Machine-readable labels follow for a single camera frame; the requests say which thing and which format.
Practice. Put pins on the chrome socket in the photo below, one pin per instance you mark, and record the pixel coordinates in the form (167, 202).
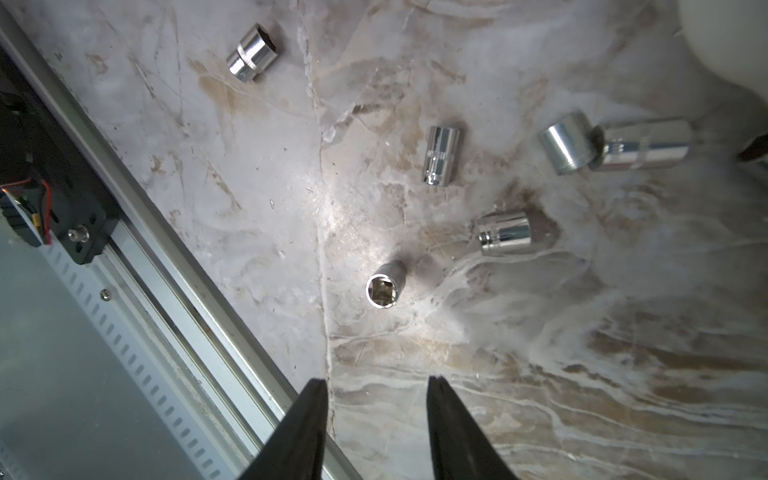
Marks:
(255, 52)
(640, 144)
(503, 233)
(441, 150)
(384, 287)
(567, 143)

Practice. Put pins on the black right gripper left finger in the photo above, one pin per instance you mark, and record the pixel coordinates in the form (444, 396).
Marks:
(296, 448)

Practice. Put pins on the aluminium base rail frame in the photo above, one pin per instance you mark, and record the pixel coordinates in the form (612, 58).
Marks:
(120, 359)

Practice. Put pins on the white plastic storage box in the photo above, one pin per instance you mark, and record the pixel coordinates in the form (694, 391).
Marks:
(730, 39)

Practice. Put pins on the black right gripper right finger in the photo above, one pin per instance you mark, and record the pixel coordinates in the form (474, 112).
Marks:
(459, 448)

